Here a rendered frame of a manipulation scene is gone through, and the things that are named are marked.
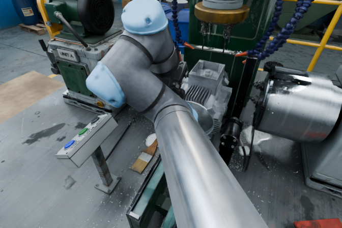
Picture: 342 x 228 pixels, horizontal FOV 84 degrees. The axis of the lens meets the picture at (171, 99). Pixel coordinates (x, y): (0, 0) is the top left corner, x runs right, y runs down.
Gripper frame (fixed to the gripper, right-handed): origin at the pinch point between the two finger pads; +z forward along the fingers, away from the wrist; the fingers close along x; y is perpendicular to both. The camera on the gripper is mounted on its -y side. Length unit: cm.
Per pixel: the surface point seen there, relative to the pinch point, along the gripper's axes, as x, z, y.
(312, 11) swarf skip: -108, 258, 341
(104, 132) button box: 14.9, -6.6, -17.4
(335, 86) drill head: -45.1, 4.0, 20.1
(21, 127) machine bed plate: 74, 17, -28
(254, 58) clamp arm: -20.3, -10.3, 14.5
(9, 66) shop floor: 333, 144, 34
